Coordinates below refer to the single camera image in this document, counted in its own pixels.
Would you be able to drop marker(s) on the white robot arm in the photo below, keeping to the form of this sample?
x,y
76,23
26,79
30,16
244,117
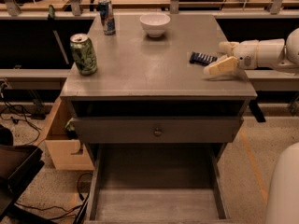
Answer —
x,y
279,54

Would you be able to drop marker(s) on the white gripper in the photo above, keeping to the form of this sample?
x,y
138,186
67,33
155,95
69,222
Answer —
x,y
246,54

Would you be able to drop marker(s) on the grey upper drawer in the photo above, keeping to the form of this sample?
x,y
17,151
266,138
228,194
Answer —
x,y
165,131

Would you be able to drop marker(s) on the grey open bottom drawer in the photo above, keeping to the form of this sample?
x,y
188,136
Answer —
x,y
156,184

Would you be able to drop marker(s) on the white ceramic bowl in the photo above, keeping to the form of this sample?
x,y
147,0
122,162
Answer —
x,y
154,24

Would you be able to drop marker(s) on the dark tray stand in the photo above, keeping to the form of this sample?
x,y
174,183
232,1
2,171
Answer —
x,y
18,167

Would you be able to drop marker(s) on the grey wooden cabinet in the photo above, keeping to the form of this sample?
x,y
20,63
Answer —
x,y
141,77

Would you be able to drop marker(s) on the light wooden box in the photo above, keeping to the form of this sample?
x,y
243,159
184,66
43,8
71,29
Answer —
x,y
66,153

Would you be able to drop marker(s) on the blue energy drink can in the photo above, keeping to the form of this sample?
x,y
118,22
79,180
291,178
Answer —
x,y
106,16

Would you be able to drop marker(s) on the round metal drawer knob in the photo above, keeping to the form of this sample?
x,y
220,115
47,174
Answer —
x,y
157,132

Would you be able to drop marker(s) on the green soda can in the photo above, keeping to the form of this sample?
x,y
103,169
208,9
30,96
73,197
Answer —
x,y
83,54

